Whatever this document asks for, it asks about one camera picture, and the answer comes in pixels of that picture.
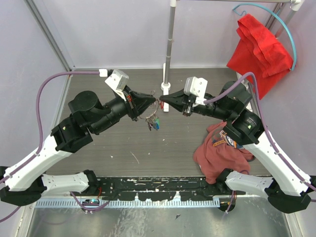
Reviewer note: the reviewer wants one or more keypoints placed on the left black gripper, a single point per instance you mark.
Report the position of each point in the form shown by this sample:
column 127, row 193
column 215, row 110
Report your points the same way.
column 137, row 102

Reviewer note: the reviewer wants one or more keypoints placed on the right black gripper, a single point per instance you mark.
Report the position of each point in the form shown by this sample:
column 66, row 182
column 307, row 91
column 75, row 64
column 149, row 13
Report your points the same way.
column 176, row 99

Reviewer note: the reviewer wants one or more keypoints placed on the metal keyring with keys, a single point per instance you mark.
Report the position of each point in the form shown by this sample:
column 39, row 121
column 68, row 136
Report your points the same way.
column 152, row 120

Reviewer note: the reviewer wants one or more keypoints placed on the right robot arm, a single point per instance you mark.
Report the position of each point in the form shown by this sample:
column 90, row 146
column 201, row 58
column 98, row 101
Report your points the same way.
column 288, row 187

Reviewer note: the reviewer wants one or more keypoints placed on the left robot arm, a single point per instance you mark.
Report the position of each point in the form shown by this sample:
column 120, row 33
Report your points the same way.
column 88, row 116

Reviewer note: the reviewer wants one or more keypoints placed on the white pole base foot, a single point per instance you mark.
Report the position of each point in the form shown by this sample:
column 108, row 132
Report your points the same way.
column 165, row 87

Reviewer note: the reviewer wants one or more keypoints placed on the maroon printed t-shirt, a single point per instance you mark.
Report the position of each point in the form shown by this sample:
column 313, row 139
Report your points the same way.
column 218, row 152

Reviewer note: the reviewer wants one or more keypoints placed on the black mounting plate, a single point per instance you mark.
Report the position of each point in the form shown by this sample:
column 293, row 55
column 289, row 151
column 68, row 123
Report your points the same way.
column 154, row 189

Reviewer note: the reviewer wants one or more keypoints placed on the red cloth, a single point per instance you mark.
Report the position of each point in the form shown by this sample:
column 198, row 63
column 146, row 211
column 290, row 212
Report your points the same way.
column 259, row 52

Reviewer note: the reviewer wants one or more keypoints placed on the metal rack pole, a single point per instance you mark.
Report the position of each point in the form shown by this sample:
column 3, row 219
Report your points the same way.
column 173, row 4

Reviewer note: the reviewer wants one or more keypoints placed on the blue clothes hanger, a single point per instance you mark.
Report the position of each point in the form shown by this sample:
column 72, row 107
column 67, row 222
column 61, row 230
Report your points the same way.
column 278, row 19

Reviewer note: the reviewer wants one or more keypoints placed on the aluminium corner profile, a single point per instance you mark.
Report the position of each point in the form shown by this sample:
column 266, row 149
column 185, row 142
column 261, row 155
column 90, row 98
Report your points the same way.
column 42, row 16

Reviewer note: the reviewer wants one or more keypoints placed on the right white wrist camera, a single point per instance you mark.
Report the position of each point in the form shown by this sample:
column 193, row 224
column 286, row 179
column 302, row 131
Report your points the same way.
column 196, row 87

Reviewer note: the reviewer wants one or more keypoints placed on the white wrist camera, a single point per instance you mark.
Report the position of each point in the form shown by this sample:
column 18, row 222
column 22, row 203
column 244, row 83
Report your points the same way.
column 196, row 87
column 116, row 80

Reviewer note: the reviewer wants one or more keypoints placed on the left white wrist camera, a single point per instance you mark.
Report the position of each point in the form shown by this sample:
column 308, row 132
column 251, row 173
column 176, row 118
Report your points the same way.
column 116, row 80

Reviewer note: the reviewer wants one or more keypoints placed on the slotted cable duct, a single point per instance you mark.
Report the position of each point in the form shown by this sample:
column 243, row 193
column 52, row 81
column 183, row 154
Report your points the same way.
column 175, row 203

